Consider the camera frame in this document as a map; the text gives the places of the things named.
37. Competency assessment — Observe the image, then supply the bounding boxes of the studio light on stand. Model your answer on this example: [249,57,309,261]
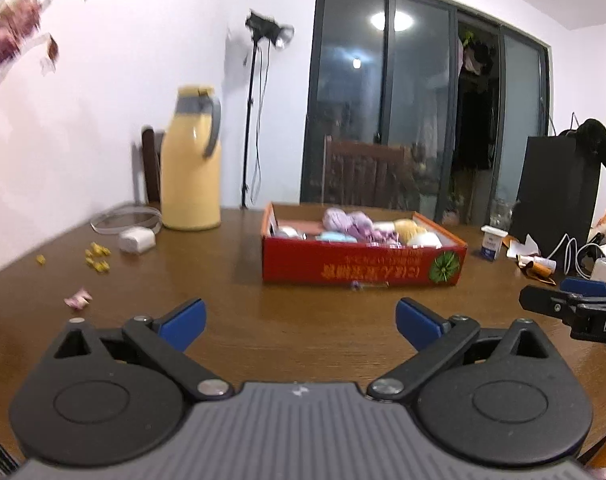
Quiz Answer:
[225,10,295,210]

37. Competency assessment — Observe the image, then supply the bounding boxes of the white looped cable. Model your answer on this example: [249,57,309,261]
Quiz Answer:
[546,232,592,279]

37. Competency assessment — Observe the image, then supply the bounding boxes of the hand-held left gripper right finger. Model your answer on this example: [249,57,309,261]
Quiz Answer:
[367,297,565,402]

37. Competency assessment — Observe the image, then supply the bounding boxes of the hanging clothes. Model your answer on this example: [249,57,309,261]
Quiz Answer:
[456,30,500,171]

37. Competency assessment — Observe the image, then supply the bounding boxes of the clear plastic bottle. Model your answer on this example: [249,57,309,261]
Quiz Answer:
[489,200,515,229]

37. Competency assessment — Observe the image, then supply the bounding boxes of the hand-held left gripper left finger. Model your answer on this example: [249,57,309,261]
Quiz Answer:
[42,298,234,401]

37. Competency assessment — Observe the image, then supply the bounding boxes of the dark sliding glass door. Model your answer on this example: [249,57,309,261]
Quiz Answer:
[300,0,552,226]

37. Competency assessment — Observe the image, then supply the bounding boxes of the scattered small yellow pieces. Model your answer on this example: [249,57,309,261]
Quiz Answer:
[35,242,112,275]

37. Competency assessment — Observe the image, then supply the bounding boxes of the white soft ball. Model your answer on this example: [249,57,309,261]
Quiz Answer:
[407,230,443,250]

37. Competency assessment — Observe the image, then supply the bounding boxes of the lavender fluffy towel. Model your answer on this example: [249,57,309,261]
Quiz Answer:
[323,207,399,246]

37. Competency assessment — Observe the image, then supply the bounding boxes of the black paper bag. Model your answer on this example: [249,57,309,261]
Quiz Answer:
[508,112,604,272]

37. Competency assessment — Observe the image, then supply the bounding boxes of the yellow and white plush toy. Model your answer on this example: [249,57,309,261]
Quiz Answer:
[393,217,428,246]

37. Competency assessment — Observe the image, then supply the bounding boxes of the white tube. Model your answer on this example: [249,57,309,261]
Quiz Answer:
[516,255,558,274]

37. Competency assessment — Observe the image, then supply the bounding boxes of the brown wooden chair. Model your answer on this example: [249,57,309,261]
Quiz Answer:
[323,135,422,210]

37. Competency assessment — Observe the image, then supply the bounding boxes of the white charger block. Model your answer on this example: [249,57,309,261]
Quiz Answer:
[119,226,157,254]

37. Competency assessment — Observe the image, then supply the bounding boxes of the white charger cable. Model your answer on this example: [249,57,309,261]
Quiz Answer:
[90,205,163,235]

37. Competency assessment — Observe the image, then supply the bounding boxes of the yellow thermos jug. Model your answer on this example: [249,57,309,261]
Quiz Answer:
[160,86,223,231]

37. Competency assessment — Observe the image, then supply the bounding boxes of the red cardboard box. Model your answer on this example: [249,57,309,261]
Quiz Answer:
[260,202,469,290]

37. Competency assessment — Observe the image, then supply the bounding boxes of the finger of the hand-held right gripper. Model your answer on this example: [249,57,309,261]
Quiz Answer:
[560,277,606,306]
[519,285,584,322]

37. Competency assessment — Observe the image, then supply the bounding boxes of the small pink crumpled scrap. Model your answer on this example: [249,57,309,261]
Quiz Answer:
[64,288,94,310]

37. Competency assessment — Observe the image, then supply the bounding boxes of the dried pink rose bouquet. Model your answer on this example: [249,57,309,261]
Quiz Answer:
[0,0,138,80]

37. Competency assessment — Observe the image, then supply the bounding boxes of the orange crumpled wrapper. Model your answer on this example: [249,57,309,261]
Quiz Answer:
[503,237,557,287]

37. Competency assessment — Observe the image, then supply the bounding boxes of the black fuzzy cloth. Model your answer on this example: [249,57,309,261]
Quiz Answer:
[558,119,606,172]

